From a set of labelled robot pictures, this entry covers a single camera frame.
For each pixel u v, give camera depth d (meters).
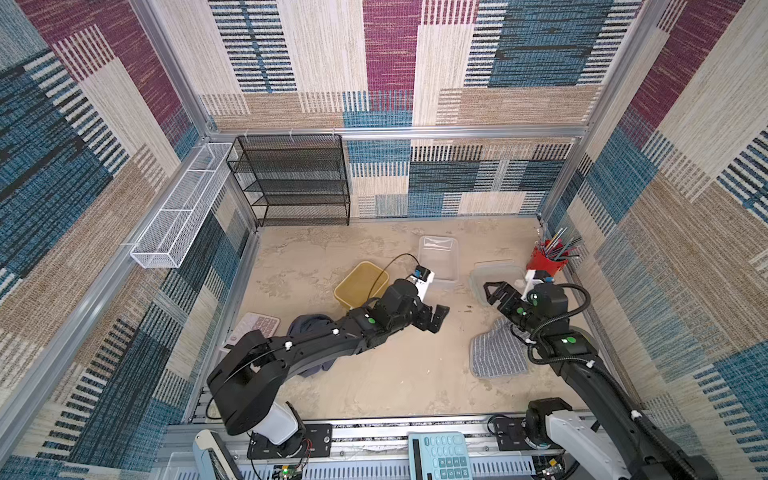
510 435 0.73
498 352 0.85
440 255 1.09
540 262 0.99
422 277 0.70
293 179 1.10
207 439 0.72
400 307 0.62
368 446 0.73
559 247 0.97
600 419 0.48
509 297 0.71
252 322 0.92
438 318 0.71
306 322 0.87
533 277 0.74
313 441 0.73
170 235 0.71
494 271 1.08
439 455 0.70
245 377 0.45
